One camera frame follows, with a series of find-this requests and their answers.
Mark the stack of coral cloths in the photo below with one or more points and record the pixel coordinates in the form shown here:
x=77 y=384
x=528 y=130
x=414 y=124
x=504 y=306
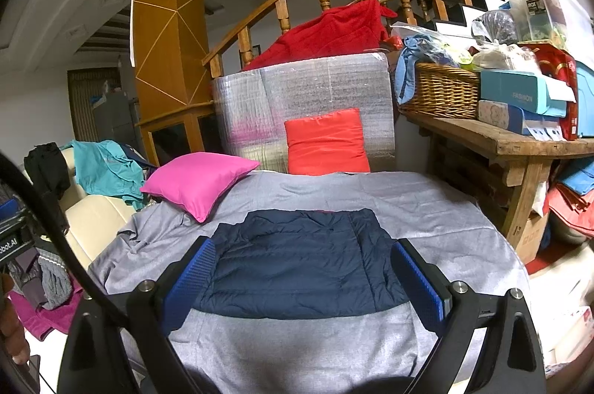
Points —
x=571 y=208

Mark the clear plastic storage box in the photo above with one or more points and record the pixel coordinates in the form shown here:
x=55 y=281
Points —
x=547 y=13

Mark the light blue cardboard box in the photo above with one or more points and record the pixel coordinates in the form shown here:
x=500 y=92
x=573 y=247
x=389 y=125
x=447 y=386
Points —
x=510 y=90

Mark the wooden pillar cabinet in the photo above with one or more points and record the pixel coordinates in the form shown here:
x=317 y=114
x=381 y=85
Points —
x=167 y=27

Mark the white and red box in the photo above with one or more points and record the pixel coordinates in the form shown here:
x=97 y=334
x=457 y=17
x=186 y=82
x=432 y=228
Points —
x=571 y=338

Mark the white plastic bag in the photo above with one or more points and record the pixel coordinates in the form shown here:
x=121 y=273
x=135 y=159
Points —
x=506 y=58

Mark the white and blue box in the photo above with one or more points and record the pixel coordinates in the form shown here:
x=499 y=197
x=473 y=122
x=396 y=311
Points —
x=501 y=113

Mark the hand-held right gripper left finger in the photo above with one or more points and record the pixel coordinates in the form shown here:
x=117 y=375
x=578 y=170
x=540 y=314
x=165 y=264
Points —
x=190 y=282

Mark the light blue folded cloth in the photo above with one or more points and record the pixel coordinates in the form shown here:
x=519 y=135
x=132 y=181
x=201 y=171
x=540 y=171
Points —
x=577 y=178

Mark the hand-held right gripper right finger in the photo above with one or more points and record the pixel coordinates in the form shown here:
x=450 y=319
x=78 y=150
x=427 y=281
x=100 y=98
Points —
x=420 y=285

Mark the red gift bag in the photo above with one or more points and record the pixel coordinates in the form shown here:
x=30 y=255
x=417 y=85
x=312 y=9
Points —
x=561 y=69

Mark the magenta cloth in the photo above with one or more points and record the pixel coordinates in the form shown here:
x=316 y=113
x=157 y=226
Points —
x=41 y=324

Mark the navy puffer jacket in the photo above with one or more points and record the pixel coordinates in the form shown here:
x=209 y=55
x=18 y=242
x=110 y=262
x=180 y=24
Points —
x=297 y=259

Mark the silver foil insulation mat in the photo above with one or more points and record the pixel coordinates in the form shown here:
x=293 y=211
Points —
x=325 y=83

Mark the grey plastic bag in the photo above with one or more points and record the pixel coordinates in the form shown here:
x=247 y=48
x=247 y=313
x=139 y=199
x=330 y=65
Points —
x=496 y=25

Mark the rustic wooden table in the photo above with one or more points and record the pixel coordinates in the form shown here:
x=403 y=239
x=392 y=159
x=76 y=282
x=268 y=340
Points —
x=464 y=129

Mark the pink pillow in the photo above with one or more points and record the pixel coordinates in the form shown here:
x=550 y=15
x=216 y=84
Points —
x=199 y=180

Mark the grey knit cloth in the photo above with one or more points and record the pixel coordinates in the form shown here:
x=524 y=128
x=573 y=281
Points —
x=55 y=282

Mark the brown cardboard box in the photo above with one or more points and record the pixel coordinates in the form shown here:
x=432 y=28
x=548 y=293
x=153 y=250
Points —
x=533 y=236

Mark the grey bed sheet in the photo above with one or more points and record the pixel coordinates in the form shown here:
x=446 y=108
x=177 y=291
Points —
x=417 y=199

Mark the red blanket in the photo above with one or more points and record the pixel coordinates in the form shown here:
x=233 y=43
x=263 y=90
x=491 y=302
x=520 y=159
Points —
x=334 y=32

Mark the dark blue cloth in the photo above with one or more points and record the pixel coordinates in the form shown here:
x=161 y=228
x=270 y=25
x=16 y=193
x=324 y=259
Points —
x=137 y=155

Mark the teal shirt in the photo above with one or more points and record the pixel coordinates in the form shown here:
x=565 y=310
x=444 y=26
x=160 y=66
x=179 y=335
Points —
x=106 y=171

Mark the black garment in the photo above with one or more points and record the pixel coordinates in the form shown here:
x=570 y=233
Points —
x=46 y=166

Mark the cream leather sofa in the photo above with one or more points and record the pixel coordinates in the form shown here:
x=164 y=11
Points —
x=93 y=217

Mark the wicker basket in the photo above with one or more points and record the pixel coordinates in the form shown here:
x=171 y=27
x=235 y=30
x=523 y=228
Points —
x=441 y=92

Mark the red-orange pillow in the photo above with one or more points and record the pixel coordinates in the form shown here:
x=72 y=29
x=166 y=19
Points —
x=325 y=143

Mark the tall light blue box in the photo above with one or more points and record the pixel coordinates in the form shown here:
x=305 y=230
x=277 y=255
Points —
x=585 y=106

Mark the staircase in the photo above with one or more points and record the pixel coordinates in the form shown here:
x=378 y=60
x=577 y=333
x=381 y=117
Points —
x=464 y=11

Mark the person's left hand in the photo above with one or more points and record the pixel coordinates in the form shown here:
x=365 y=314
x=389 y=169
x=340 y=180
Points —
x=9 y=320

